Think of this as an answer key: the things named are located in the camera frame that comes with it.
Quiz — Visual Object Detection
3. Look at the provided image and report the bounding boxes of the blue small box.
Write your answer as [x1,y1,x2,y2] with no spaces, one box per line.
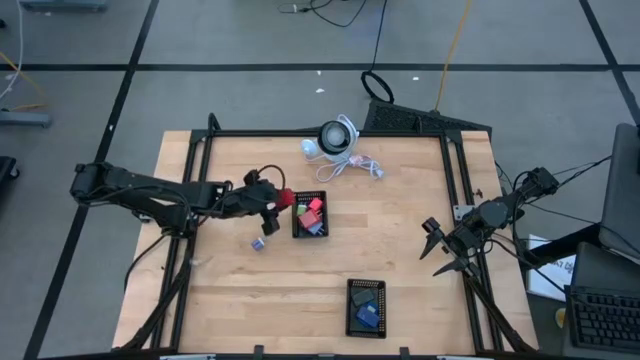
[355,301,382,330]

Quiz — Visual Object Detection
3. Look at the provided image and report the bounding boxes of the black floor cable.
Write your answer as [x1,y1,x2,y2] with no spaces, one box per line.
[278,0,369,30]

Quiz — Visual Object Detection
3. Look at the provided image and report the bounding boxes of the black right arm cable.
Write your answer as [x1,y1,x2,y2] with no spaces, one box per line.
[494,234,570,295]

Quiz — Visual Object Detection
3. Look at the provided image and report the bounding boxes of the white cylindrical lamp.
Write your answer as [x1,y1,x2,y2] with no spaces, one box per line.
[316,118,361,157]

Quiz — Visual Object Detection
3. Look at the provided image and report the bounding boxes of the yellow cable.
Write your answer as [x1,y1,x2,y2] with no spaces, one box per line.
[433,0,474,112]

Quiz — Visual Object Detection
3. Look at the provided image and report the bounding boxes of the white floor cable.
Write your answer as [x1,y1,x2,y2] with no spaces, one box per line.
[0,0,25,101]

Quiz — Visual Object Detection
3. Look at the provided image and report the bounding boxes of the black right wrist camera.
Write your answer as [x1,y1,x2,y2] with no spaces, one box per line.
[421,216,446,240]

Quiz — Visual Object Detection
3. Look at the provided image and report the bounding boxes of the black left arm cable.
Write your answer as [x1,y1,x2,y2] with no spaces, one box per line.
[123,232,170,294]

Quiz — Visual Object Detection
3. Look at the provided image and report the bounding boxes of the black hanging cable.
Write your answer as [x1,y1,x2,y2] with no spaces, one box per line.
[360,0,396,105]

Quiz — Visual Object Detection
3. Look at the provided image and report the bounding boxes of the grey green small box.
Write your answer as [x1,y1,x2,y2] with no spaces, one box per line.
[351,288,376,308]

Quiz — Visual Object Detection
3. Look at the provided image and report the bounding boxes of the grey rounded panel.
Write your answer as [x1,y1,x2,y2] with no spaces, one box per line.
[598,122,640,261]

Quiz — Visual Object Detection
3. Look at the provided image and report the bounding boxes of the black metal table frame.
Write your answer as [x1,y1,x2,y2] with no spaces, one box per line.
[112,112,541,354]

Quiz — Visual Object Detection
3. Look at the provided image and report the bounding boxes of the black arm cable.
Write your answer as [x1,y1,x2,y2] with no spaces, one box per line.
[123,232,170,294]
[494,234,570,295]

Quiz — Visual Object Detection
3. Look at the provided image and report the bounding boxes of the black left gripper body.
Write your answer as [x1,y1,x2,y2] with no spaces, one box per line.
[224,181,281,219]

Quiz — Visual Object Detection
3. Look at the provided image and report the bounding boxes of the orange floor cable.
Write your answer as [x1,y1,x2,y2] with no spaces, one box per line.
[0,51,49,112]

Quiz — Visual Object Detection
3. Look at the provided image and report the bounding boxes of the black floor object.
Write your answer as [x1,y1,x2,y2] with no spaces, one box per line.
[0,155,21,201]

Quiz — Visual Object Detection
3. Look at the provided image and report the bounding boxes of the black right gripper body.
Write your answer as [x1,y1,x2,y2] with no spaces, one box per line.
[441,221,484,264]

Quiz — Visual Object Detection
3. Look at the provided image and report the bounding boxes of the black perforated metal case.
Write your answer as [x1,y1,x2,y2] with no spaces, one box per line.
[363,98,494,135]

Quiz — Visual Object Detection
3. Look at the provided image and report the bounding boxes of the black perforated plastic basket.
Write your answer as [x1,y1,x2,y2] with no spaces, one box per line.
[345,278,388,340]
[291,189,330,238]

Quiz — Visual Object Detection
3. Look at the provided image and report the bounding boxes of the grey table foot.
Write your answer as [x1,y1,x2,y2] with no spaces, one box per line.
[0,110,54,129]
[19,0,110,13]

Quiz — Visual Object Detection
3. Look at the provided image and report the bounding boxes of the black camera cable loop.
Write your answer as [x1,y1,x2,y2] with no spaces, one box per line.
[248,163,287,190]

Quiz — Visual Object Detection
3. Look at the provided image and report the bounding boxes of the grey laptop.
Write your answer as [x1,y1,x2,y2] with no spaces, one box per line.
[563,241,640,356]

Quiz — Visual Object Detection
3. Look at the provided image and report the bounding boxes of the white printed paper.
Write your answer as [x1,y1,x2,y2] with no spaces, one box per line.
[527,233,576,302]

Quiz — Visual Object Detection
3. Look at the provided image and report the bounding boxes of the white webcam with cable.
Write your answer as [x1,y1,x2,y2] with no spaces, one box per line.
[303,113,386,184]

